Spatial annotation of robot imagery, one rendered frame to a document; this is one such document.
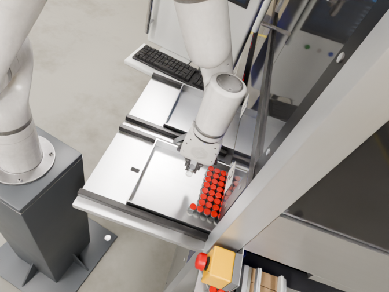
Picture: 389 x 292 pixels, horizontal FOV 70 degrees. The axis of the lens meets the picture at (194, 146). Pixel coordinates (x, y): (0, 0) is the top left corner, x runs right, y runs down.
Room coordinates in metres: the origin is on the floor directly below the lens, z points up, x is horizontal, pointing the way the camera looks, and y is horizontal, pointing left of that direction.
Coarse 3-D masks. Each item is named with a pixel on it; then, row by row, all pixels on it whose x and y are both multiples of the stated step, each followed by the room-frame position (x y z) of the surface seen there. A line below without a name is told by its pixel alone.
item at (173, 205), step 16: (160, 144) 0.62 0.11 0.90; (160, 160) 0.56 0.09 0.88; (176, 160) 0.59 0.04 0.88; (192, 160) 0.61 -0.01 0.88; (144, 176) 0.48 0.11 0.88; (160, 176) 0.50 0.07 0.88; (176, 176) 0.53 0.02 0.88; (192, 176) 0.55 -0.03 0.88; (144, 192) 0.42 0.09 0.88; (160, 192) 0.45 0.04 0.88; (176, 192) 0.47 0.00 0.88; (192, 192) 0.49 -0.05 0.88; (144, 208) 0.36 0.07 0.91; (160, 208) 0.40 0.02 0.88; (176, 208) 0.42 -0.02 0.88; (192, 224) 0.37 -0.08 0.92; (208, 224) 0.41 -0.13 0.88
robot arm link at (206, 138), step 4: (192, 124) 0.49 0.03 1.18; (196, 128) 0.48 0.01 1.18; (196, 132) 0.47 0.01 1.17; (200, 132) 0.47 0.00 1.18; (200, 136) 0.47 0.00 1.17; (204, 136) 0.46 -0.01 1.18; (208, 136) 0.46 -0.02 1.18; (212, 136) 0.47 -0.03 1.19; (216, 136) 0.47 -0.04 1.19; (220, 136) 0.48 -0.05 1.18; (204, 140) 0.46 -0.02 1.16; (208, 140) 0.47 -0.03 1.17; (212, 140) 0.47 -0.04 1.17; (216, 140) 0.48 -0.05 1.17; (220, 140) 0.49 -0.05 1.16
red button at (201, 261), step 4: (200, 256) 0.25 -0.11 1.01; (204, 256) 0.26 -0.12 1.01; (196, 260) 0.25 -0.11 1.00; (200, 260) 0.24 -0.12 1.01; (204, 260) 0.25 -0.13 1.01; (196, 264) 0.24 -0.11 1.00; (200, 264) 0.24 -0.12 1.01; (204, 264) 0.24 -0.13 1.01; (196, 268) 0.23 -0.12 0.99; (200, 268) 0.23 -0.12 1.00
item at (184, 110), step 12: (180, 96) 0.91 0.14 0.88; (192, 96) 0.94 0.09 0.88; (180, 108) 0.84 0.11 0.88; (192, 108) 0.87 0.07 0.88; (240, 108) 0.97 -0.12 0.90; (168, 120) 0.76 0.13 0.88; (180, 120) 0.78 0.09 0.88; (192, 120) 0.81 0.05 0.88; (180, 132) 0.70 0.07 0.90; (228, 132) 0.82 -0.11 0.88; (228, 144) 0.76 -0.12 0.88
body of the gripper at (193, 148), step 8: (192, 128) 0.50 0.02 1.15; (192, 136) 0.48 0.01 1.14; (184, 144) 0.48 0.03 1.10; (192, 144) 0.48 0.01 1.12; (200, 144) 0.48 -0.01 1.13; (208, 144) 0.48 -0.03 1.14; (216, 144) 0.48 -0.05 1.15; (184, 152) 0.48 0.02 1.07; (192, 152) 0.48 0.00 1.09; (200, 152) 0.48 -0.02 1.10; (208, 152) 0.48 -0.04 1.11; (216, 152) 0.48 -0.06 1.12; (200, 160) 0.48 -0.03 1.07; (208, 160) 0.48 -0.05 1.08
